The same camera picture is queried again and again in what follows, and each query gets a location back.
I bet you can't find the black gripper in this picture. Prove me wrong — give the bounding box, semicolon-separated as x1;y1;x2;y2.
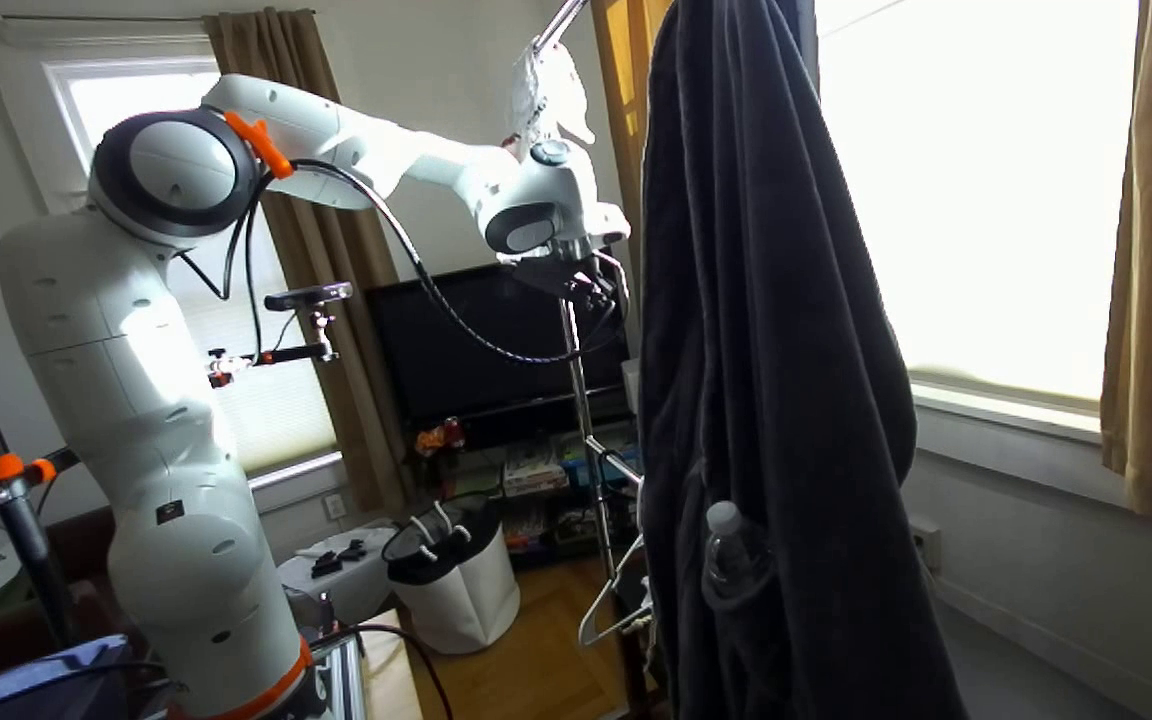
508;244;622;300

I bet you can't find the white patterned silk scarf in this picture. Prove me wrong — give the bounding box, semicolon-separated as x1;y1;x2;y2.
508;44;598;150

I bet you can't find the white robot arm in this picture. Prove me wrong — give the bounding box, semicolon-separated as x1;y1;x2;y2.
0;73;630;720

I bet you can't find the black television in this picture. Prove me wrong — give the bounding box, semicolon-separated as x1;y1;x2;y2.
365;260;637;445

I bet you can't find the media shelf with items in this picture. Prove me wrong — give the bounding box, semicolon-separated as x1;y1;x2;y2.
411;416;641;569

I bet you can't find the brown curtain by back window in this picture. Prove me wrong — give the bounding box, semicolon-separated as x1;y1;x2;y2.
205;8;410;515

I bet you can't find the metal garment rack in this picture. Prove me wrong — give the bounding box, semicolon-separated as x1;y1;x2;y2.
520;0;660;712

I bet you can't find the white bag with black trim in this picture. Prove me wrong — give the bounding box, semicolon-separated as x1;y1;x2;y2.
385;511;520;657

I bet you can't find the white plastic hanger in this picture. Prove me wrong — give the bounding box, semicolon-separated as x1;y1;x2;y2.
575;540;655;648

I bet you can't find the dark hanging coat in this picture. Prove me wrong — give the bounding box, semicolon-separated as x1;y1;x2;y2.
641;0;967;720

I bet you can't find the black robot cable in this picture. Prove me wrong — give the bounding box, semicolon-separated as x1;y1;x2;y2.
287;157;608;370

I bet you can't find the black camera on boom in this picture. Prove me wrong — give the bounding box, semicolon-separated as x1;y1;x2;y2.
209;281;354;388

